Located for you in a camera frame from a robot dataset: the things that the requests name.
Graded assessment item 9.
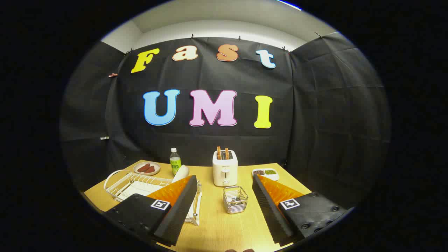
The black backdrop cloth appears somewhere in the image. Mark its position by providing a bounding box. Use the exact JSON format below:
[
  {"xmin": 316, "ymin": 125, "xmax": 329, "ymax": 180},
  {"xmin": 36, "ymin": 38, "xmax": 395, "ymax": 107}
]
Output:
[{"xmin": 59, "ymin": 32, "xmax": 391, "ymax": 210}]

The metal wire basket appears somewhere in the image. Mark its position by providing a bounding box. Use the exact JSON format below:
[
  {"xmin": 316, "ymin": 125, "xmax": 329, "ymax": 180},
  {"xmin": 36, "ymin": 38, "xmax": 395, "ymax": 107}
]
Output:
[{"xmin": 223, "ymin": 186, "xmax": 249, "ymax": 214}]

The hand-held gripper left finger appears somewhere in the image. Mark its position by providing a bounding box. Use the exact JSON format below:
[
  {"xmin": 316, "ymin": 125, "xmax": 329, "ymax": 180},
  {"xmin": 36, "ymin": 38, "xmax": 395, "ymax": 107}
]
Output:
[{"xmin": 104, "ymin": 175, "xmax": 198, "ymax": 247}]

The white wire dish rack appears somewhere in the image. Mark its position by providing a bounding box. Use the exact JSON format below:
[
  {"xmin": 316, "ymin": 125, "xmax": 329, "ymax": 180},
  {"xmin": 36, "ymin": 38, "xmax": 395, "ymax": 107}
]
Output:
[{"xmin": 104, "ymin": 169, "xmax": 203, "ymax": 226}]

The white divided bean dish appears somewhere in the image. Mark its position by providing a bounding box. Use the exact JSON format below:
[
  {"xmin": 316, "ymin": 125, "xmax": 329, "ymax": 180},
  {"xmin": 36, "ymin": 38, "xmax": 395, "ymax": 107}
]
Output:
[{"xmin": 252, "ymin": 168, "xmax": 280, "ymax": 181}]

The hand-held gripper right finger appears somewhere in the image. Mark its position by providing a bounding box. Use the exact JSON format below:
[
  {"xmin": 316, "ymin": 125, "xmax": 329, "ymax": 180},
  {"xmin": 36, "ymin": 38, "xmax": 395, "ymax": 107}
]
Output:
[{"xmin": 252, "ymin": 173, "xmax": 352, "ymax": 247}]

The white toaster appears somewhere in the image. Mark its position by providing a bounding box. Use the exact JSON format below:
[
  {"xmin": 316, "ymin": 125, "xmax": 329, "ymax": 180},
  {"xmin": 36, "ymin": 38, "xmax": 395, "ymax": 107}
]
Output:
[{"xmin": 212, "ymin": 150, "xmax": 238, "ymax": 187}]

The white plate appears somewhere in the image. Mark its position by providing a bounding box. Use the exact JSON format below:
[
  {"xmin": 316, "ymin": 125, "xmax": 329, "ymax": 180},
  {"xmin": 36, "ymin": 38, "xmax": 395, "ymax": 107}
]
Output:
[{"xmin": 171, "ymin": 165, "xmax": 190, "ymax": 183}]

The green label drink bottle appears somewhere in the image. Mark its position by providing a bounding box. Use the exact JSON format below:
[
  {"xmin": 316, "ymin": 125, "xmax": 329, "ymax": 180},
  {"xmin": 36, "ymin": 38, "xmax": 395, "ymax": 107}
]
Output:
[{"xmin": 170, "ymin": 148, "xmax": 182, "ymax": 175}]

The small beige dish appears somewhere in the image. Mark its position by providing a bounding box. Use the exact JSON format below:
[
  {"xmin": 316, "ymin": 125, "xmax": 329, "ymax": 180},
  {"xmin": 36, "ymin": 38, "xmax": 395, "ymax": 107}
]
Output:
[{"xmin": 133, "ymin": 162, "xmax": 161, "ymax": 176}]

